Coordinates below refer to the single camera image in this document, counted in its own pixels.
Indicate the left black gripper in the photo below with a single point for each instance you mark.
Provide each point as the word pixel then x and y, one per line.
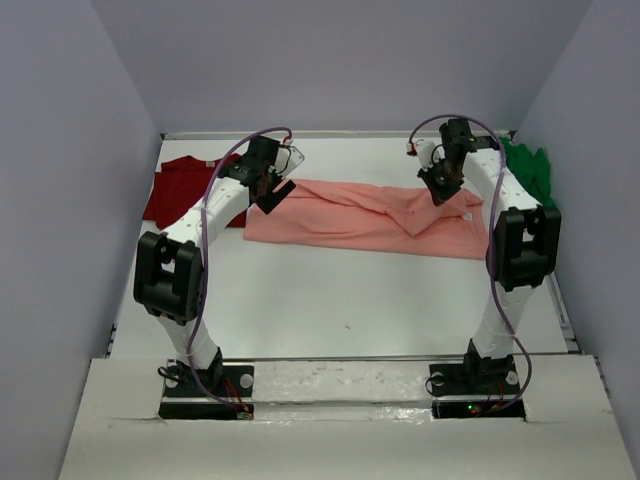
pixel 273 198

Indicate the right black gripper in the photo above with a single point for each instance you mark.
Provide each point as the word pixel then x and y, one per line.
pixel 439 195

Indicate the pink polo shirt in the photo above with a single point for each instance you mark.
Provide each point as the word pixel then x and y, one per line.
pixel 365 217

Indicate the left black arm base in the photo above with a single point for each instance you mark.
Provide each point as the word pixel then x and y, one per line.
pixel 228 395

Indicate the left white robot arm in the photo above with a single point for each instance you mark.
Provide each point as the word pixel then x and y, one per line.
pixel 172 266

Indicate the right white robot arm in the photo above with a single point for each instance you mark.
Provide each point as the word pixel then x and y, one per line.
pixel 522 251

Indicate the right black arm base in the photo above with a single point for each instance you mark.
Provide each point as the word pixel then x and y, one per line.
pixel 475 387

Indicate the crumpled green t-shirt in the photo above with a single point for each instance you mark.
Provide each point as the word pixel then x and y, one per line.
pixel 531 169

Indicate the folded red t-shirt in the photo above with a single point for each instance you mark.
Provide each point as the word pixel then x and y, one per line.
pixel 178 186

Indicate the white foam block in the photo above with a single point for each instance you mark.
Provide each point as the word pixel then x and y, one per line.
pixel 341 381

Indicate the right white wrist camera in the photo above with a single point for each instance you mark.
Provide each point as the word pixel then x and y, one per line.
pixel 427 152

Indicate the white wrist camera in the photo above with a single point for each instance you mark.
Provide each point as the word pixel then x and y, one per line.
pixel 288 160
pixel 427 152

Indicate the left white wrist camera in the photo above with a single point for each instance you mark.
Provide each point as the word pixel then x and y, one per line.
pixel 288 160

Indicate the aluminium rear table rail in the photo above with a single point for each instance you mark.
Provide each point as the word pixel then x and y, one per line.
pixel 297 134

